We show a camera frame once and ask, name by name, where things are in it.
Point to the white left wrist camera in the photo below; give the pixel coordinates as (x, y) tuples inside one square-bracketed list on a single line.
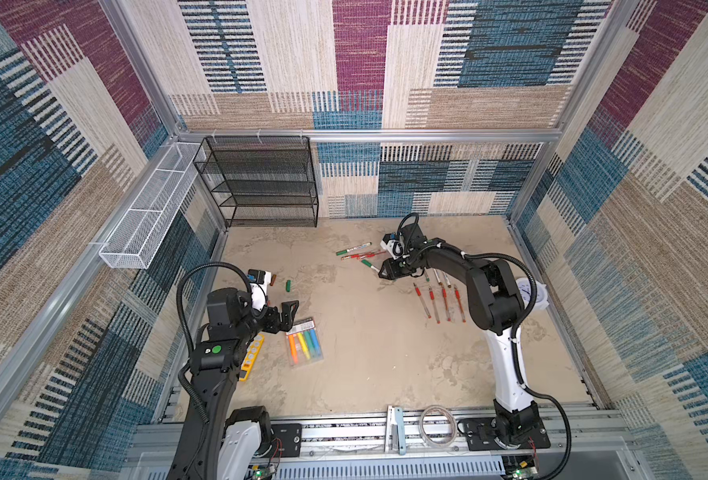
[(259, 281)]

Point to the yellow calculator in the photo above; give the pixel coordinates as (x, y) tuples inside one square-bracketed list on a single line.
[(252, 354)]

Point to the white wire mesh basket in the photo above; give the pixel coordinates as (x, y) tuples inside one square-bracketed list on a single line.
[(136, 240)]

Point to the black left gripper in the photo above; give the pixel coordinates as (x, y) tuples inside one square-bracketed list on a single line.
[(271, 325)]

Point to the green marker top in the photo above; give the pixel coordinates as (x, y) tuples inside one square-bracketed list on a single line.
[(353, 249)]

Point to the red gel pen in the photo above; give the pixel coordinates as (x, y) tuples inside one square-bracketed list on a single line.
[(422, 301), (437, 315), (364, 255), (460, 304)]

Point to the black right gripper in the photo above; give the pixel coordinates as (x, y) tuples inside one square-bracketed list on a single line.
[(391, 269)]

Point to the metal bracket on rail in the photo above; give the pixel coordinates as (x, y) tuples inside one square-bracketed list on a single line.
[(395, 432)]

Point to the highlighter pack in clear case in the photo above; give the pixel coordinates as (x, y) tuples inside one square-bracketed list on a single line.
[(303, 343)]

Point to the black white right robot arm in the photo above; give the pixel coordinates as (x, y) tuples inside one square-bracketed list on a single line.
[(496, 306)]

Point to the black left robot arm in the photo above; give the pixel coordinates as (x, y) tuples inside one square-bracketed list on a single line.
[(216, 442)]

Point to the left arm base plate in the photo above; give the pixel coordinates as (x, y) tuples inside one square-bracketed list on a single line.
[(286, 441)]

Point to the black wire mesh shelf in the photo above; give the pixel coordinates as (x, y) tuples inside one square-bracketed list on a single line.
[(260, 181)]

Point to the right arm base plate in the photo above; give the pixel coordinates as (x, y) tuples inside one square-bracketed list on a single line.
[(483, 434)]

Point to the white alarm clock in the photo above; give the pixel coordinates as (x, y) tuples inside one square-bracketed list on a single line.
[(540, 293)]

